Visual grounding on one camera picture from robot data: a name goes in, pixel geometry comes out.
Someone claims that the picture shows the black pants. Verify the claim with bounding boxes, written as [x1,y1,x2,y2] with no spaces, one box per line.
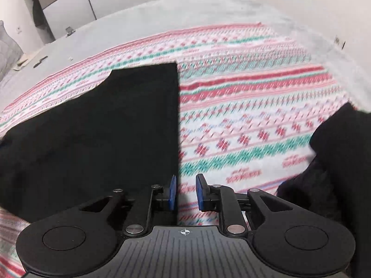
[1,63,179,223]

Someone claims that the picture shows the patterned red green blanket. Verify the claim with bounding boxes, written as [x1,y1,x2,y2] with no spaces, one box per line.
[1,23,355,277]

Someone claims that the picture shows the black folded garment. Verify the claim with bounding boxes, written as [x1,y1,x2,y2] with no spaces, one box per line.
[277,102,370,277]

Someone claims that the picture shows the black glasses on bed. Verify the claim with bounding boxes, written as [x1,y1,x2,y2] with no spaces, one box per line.
[33,56,48,68]

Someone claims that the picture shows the grey bed sheet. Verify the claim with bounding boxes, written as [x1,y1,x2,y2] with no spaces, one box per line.
[1,0,370,111]

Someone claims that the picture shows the beige cloth on bed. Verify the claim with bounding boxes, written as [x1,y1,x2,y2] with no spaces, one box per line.
[13,49,42,71]

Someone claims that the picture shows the grey quilted headboard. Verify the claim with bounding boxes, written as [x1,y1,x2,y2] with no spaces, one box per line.
[0,20,23,80]

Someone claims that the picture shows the dark hanging clothes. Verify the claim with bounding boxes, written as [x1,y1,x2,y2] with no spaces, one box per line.
[32,0,47,28]

